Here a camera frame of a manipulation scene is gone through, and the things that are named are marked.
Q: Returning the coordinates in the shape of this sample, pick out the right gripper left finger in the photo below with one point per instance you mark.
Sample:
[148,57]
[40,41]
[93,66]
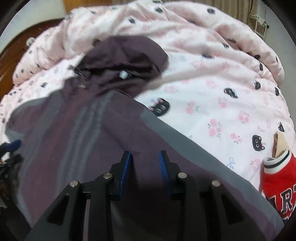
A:
[82,205]

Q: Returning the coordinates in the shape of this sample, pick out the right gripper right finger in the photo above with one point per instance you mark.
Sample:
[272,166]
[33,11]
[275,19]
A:
[205,210]

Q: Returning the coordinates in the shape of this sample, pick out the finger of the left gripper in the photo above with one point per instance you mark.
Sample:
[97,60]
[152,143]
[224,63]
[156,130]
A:
[10,147]

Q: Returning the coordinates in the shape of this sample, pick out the grey purple zip jacket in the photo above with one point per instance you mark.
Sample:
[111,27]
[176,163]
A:
[80,131]

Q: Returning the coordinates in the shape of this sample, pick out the red white garment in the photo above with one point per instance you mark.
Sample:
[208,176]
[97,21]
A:
[278,177]

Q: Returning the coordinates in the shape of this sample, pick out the pink cat print duvet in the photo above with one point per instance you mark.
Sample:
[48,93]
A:
[222,81]

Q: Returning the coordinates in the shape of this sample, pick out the orange wooden wardrobe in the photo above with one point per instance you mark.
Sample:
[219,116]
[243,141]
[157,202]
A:
[72,4]

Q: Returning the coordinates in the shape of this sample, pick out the white shelf rack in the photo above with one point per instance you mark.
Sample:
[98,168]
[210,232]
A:
[258,25]

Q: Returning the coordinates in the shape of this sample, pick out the beige curtain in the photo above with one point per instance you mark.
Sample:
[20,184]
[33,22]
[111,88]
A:
[231,7]

